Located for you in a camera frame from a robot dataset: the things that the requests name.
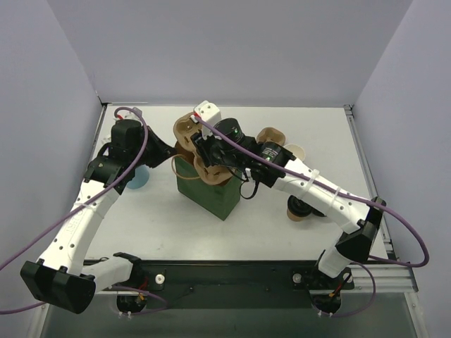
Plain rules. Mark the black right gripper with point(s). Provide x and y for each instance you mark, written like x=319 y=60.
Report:
x=205 y=148

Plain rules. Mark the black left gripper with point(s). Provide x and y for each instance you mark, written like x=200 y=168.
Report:
x=155 y=150

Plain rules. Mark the brown pulp cup carrier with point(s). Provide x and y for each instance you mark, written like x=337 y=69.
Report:
x=183 y=129

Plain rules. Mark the green paper bag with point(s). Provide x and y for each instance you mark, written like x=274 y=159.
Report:
x=219 y=200

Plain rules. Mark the black plastic cup lid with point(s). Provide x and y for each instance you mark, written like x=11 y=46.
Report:
x=297 y=204

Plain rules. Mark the brown paper coffee cup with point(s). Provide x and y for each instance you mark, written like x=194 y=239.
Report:
x=298 y=216

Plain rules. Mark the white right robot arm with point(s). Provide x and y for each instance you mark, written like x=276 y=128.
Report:
x=278 y=168

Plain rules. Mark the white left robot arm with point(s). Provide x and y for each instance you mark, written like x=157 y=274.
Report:
x=58 y=276

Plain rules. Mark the blue straw holder cup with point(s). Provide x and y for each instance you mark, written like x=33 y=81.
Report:
x=140 y=179

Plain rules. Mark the stack of paper cups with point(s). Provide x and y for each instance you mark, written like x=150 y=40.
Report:
x=296 y=150

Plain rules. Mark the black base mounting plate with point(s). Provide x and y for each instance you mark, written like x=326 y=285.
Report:
x=231 y=285

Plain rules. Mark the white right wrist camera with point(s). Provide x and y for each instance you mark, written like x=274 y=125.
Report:
x=208 y=112

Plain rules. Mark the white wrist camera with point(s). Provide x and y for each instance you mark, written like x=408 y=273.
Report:
x=128 y=113
x=208 y=112

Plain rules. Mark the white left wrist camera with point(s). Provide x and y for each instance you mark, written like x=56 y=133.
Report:
x=128 y=113

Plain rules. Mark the aluminium frame rail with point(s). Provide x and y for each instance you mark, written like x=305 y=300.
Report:
x=389 y=278

